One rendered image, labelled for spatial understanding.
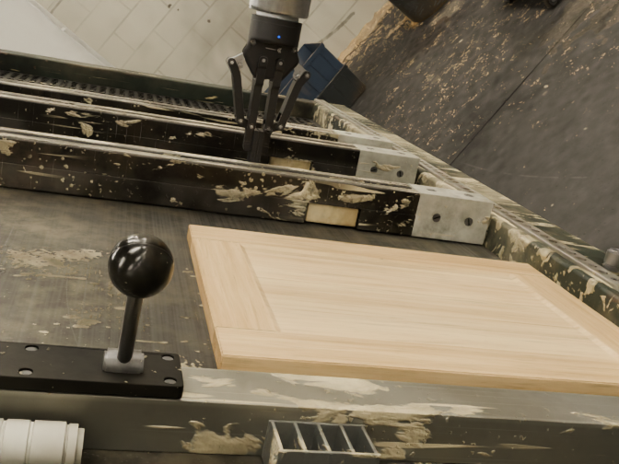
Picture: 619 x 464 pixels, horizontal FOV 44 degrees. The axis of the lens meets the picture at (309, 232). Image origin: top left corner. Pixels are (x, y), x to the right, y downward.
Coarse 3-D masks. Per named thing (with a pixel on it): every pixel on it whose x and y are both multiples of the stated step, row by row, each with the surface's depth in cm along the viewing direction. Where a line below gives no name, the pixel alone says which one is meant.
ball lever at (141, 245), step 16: (128, 240) 44; (144, 240) 44; (160, 240) 45; (112, 256) 44; (128, 256) 43; (144, 256) 43; (160, 256) 44; (112, 272) 44; (128, 272) 43; (144, 272) 43; (160, 272) 44; (128, 288) 44; (144, 288) 44; (160, 288) 44; (128, 304) 47; (128, 320) 48; (128, 336) 49; (112, 352) 51; (128, 352) 50; (112, 368) 51; (128, 368) 51
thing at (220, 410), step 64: (192, 384) 53; (256, 384) 55; (320, 384) 57; (384, 384) 59; (128, 448) 51; (192, 448) 52; (256, 448) 53; (384, 448) 56; (448, 448) 57; (512, 448) 58; (576, 448) 60
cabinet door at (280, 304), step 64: (192, 256) 91; (256, 256) 92; (320, 256) 96; (384, 256) 101; (448, 256) 107; (256, 320) 72; (320, 320) 76; (384, 320) 79; (448, 320) 83; (512, 320) 86; (576, 320) 90; (448, 384) 69; (512, 384) 71; (576, 384) 73
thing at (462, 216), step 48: (0, 144) 103; (48, 144) 105; (96, 144) 110; (96, 192) 108; (144, 192) 109; (192, 192) 111; (240, 192) 112; (288, 192) 114; (336, 192) 116; (384, 192) 117; (432, 192) 120; (480, 240) 123
